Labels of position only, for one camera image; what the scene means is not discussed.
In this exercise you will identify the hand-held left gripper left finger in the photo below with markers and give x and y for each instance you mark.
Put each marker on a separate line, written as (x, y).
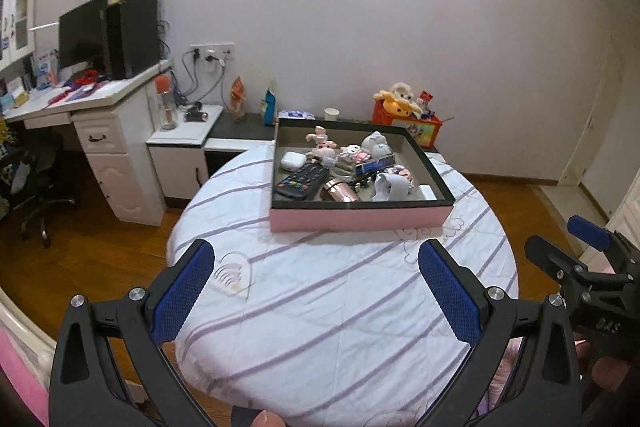
(182, 294)

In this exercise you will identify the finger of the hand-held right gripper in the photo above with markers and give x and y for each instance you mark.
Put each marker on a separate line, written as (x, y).
(550, 257)
(590, 232)

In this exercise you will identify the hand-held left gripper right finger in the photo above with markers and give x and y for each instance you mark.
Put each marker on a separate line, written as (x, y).
(450, 294)

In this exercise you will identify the white charger plug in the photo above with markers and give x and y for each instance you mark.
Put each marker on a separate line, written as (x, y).
(389, 187)

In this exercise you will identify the pink box with black rim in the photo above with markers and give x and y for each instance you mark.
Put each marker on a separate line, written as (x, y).
(350, 219)

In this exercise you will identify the black studded hair clip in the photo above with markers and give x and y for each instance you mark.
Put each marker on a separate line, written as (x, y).
(364, 183)

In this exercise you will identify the rose gold metal cup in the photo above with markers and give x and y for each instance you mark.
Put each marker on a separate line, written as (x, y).
(342, 193)

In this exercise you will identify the black remote control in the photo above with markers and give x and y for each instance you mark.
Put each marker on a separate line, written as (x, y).
(300, 182)

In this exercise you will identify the white rabbit silver ball toy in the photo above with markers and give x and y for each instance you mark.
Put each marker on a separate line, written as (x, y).
(377, 144)

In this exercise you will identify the white cat brick figure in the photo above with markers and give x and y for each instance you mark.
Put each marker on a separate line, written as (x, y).
(351, 153)

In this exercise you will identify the white earbuds case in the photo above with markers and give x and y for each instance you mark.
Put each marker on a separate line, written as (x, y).
(292, 160)

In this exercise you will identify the large pink pig figurine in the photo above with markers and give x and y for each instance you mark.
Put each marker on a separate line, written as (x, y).
(324, 150)

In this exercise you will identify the small pink pig figurine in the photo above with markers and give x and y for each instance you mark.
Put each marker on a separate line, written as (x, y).
(316, 134)

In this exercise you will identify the person's right hand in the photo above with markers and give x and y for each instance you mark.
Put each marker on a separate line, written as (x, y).
(607, 372)

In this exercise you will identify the person's left hand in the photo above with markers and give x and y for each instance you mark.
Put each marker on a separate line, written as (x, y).
(267, 419)

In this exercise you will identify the white wardrobe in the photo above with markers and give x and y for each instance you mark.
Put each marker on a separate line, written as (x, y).
(630, 217)

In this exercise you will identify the pink blanket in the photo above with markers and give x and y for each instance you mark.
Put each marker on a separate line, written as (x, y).
(502, 372)

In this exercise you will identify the white door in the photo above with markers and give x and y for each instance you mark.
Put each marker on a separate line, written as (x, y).
(595, 132)

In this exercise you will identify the round table with striped cloth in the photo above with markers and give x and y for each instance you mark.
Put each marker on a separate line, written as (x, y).
(325, 307)

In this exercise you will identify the white low cabinet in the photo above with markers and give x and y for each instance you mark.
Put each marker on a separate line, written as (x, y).
(180, 157)

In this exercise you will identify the white desk with drawers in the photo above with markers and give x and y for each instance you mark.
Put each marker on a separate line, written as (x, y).
(115, 147)

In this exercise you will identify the orange toy crate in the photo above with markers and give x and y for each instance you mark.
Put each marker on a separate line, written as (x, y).
(410, 128)

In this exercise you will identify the dark top low cabinet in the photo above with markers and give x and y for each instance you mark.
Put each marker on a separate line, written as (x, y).
(240, 132)

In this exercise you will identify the clear glass jar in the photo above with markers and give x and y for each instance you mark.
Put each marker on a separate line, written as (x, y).
(167, 112)

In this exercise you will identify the pink cloth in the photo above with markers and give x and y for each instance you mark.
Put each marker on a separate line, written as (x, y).
(20, 382)

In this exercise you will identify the black office chair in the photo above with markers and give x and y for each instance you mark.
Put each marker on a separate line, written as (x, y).
(35, 182)

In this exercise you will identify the yellow plush toy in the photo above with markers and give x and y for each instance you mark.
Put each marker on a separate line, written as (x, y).
(397, 105)

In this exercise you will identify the red tag card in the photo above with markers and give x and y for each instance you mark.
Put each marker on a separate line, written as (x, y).
(425, 99)

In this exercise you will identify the orange snack bag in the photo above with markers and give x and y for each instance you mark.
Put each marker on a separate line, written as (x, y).
(238, 99)

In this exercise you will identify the white plush toy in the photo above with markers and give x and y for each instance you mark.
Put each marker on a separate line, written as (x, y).
(402, 91)

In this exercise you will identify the blue white bag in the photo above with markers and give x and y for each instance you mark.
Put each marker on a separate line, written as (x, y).
(270, 104)

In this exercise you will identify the wet wipes pack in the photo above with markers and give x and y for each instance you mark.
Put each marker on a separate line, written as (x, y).
(295, 113)

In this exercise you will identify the white paper cup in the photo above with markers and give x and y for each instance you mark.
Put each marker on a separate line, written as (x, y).
(331, 113)

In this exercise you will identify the red desk clutter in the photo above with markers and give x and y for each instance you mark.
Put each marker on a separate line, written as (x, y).
(82, 79)

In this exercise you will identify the black computer tower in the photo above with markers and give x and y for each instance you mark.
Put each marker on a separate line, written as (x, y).
(132, 39)

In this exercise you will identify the blue white boxes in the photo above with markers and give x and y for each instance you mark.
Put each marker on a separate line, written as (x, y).
(45, 67)

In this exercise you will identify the black computer monitor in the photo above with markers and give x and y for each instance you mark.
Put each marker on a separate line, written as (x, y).
(82, 32)

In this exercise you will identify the white glass door cupboard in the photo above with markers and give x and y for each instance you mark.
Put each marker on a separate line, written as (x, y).
(17, 17)

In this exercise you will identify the white bed frame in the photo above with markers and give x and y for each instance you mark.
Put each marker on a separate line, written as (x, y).
(25, 322)

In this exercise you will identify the white wall socket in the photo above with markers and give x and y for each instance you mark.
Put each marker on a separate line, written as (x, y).
(212, 52)

